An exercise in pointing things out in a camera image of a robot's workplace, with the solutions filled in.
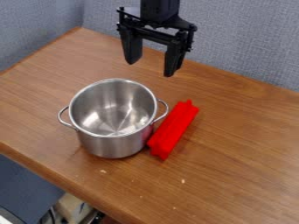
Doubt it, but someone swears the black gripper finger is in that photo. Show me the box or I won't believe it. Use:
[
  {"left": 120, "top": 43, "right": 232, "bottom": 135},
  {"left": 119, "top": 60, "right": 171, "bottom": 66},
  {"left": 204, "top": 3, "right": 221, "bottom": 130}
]
[
  {"left": 117, "top": 25, "right": 143, "bottom": 65},
  {"left": 163, "top": 43, "right": 185, "bottom": 77}
]

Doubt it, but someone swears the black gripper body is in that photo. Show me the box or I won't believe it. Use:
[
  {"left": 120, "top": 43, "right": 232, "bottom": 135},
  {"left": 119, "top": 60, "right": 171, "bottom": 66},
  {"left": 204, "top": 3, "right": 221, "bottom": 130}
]
[{"left": 116, "top": 0, "right": 197, "bottom": 52}]

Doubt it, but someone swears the metal pot with handles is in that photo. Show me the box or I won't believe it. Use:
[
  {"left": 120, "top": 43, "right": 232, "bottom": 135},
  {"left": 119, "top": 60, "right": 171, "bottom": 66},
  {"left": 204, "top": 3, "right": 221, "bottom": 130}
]
[{"left": 58, "top": 78, "right": 168, "bottom": 159}]

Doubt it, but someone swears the red block object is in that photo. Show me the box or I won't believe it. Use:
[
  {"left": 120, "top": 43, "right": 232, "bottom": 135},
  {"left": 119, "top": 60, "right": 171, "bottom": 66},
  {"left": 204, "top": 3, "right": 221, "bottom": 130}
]
[{"left": 147, "top": 100, "right": 200, "bottom": 160}]

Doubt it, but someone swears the beige box under table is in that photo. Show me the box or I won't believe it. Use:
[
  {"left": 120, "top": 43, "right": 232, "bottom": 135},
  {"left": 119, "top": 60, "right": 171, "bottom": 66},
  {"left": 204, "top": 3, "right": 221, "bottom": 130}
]
[{"left": 53, "top": 193, "right": 94, "bottom": 224}]

